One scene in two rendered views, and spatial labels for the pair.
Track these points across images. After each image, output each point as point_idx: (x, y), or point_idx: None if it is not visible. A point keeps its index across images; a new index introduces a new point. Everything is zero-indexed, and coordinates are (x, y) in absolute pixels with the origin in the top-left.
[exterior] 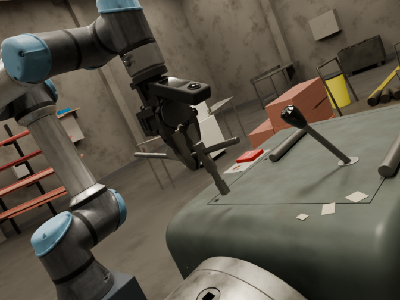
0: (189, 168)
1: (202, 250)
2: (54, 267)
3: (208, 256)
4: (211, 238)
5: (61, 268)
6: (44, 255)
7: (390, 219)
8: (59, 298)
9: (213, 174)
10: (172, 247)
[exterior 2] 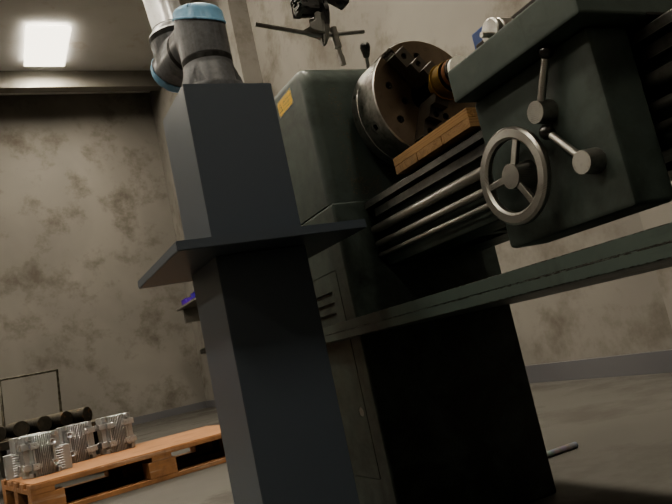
0: (326, 38)
1: (349, 77)
2: (225, 38)
3: (355, 80)
4: (356, 71)
5: (228, 44)
6: (220, 22)
7: None
8: (223, 69)
9: (340, 48)
10: (316, 79)
